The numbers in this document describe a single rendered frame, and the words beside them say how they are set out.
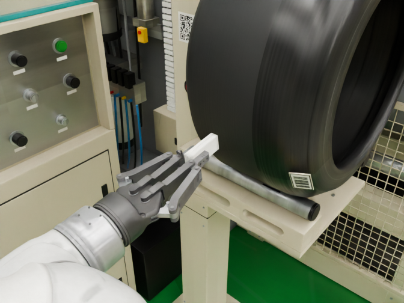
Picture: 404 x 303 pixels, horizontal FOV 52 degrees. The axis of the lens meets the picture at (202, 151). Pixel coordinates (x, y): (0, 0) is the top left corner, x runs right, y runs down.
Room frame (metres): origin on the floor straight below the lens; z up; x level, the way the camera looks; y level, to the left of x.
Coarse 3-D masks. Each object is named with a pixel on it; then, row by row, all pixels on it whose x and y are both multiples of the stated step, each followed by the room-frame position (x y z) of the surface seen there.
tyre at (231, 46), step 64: (256, 0) 0.72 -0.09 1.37; (320, 0) 0.66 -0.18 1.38; (384, 0) 1.07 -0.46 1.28; (192, 64) 0.75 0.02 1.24; (256, 64) 0.66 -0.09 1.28; (320, 64) 0.62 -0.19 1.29; (384, 64) 1.05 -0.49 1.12; (256, 128) 0.64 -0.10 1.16; (320, 128) 0.62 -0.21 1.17; (320, 192) 0.70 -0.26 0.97
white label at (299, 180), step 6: (294, 174) 0.62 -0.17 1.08; (300, 174) 0.61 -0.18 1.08; (306, 174) 0.61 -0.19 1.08; (294, 180) 0.63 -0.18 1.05; (300, 180) 0.62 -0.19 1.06; (306, 180) 0.62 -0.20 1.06; (294, 186) 0.64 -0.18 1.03; (300, 186) 0.63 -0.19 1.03; (306, 186) 0.63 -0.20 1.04; (312, 186) 0.62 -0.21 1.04
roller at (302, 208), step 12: (216, 168) 0.87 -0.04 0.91; (228, 168) 0.86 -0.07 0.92; (240, 180) 0.82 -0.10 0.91; (252, 180) 0.81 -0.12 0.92; (264, 192) 0.77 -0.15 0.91; (276, 192) 0.76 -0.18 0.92; (288, 204) 0.73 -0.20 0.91; (300, 204) 0.72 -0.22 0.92; (312, 204) 0.71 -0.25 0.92; (312, 216) 0.69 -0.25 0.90
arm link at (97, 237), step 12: (72, 216) 0.41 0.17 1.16; (84, 216) 0.40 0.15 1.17; (96, 216) 0.40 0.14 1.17; (60, 228) 0.39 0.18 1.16; (72, 228) 0.38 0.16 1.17; (84, 228) 0.38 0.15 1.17; (96, 228) 0.39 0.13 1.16; (108, 228) 0.39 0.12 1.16; (72, 240) 0.37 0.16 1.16; (84, 240) 0.37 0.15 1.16; (96, 240) 0.37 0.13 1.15; (108, 240) 0.38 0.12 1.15; (120, 240) 0.39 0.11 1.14; (84, 252) 0.36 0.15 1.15; (96, 252) 0.36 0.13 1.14; (108, 252) 0.37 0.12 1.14; (120, 252) 0.38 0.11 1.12; (96, 264) 0.36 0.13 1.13; (108, 264) 0.37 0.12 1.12
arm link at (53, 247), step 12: (36, 240) 0.36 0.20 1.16; (48, 240) 0.36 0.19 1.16; (60, 240) 0.36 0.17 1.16; (12, 252) 0.35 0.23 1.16; (24, 252) 0.34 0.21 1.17; (36, 252) 0.33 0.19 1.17; (48, 252) 0.33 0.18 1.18; (60, 252) 0.34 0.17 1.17; (72, 252) 0.35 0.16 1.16; (0, 264) 0.33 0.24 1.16; (12, 264) 0.32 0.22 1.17; (24, 264) 0.32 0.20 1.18; (84, 264) 0.35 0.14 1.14; (0, 276) 0.31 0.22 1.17
